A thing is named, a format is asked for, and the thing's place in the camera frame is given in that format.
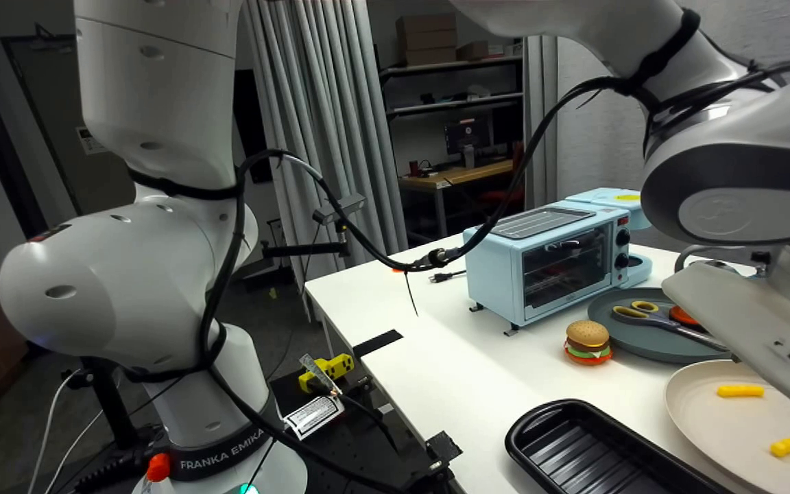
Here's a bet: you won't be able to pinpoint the cream round plate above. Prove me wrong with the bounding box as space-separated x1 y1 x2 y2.
664 356 790 494

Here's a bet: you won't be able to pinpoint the dark teal plate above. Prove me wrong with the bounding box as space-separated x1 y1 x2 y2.
584 286 735 368

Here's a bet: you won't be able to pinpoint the red round toy slice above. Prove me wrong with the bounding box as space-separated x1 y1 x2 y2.
665 303 701 332

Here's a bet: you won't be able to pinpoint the black plastic tray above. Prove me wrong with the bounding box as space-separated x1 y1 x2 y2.
501 397 735 494

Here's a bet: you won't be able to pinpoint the toy burger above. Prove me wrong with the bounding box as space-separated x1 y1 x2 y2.
561 319 616 368

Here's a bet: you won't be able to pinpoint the light blue toaster oven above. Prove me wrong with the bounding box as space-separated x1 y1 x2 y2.
464 187 657 332

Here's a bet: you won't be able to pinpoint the black tape strip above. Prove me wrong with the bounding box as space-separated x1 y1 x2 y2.
425 430 465 467
351 325 406 358

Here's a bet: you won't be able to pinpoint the wooden desk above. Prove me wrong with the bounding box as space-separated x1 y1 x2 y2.
399 158 517 242

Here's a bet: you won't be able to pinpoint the dark computer monitor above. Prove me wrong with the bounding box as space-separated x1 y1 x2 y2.
444 118 499 166

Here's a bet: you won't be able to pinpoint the metal storage shelf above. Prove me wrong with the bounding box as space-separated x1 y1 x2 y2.
379 11 529 242

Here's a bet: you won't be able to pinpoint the yellow clamp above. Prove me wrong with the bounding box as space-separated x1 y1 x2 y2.
296 351 359 397

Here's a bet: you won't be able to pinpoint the silver metal clamp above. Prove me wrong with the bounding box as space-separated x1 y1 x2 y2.
278 395 348 441

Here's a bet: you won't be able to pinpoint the cardboard box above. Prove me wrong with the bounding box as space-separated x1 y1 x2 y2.
398 11 460 65

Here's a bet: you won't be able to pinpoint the white curtain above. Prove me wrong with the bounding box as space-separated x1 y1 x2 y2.
241 0 412 295

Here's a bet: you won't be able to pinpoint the red capped white bottle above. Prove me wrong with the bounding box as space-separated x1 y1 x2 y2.
132 450 180 494

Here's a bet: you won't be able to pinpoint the grey door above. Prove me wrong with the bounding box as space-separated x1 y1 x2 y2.
0 33 137 216

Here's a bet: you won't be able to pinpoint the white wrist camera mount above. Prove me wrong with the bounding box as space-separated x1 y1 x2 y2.
661 257 790 415

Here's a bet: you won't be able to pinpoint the yellow handled scissors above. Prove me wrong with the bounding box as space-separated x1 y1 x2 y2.
609 298 731 354

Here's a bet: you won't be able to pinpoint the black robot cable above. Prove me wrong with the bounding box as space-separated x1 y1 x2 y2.
196 7 790 368

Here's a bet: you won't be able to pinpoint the camera on black stand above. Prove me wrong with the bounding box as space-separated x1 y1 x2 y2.
261 194 370 264

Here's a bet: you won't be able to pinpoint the white floor cable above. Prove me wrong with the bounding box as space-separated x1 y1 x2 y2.
21 365 104 494

